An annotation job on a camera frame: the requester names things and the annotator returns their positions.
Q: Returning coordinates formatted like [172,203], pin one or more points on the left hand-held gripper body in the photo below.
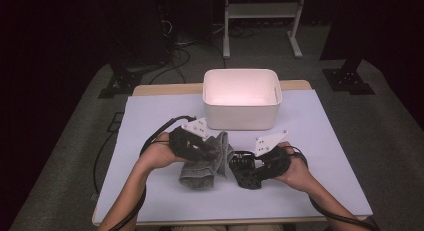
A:
[186,147]

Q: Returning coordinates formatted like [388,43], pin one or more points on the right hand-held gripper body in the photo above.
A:
[275,164]

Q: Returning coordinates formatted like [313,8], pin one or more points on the grey knitted cloth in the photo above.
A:
[200,176]

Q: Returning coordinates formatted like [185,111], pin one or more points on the person's right hand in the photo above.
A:
[296,172]

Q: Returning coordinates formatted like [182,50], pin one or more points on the person's left hand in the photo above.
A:
[156,154]

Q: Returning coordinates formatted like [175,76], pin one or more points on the white plastic bin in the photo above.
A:
[240,117]

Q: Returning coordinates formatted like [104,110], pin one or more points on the white table sheet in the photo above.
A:
[150,107]

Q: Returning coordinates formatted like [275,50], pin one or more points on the black stand base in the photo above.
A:
[348,81]
[125,82]

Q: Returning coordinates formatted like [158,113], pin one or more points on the black floor frame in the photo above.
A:
[111,130]

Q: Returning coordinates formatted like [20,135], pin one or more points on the white metal stand frame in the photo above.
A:
[263,10]

